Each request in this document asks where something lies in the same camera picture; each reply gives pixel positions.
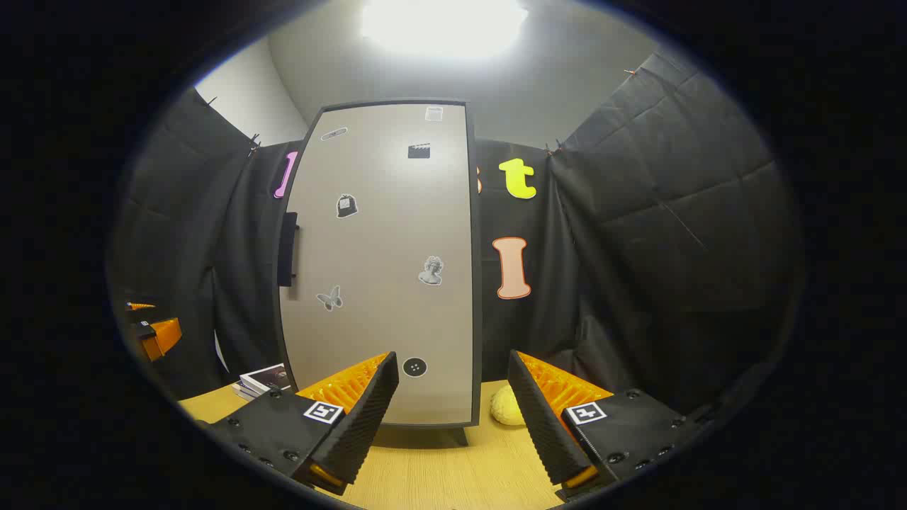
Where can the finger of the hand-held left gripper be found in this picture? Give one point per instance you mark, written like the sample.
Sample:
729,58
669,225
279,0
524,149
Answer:
140,307
161,336

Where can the dark grey cabinet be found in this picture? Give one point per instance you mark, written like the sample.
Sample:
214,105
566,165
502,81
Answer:
477,297

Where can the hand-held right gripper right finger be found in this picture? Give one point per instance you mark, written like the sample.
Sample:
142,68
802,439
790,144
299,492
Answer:
542,425

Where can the book with portrait cover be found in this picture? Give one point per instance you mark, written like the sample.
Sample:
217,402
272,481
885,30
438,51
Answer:
269,377

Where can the black backdrop cloth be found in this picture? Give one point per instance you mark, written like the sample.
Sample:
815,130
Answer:
638,248

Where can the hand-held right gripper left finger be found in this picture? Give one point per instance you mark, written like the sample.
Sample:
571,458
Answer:
368,418

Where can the yellow round bread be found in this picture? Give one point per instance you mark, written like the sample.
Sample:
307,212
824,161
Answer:
506,411

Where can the white book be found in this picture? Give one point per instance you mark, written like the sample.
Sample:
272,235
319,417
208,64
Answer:
243,393

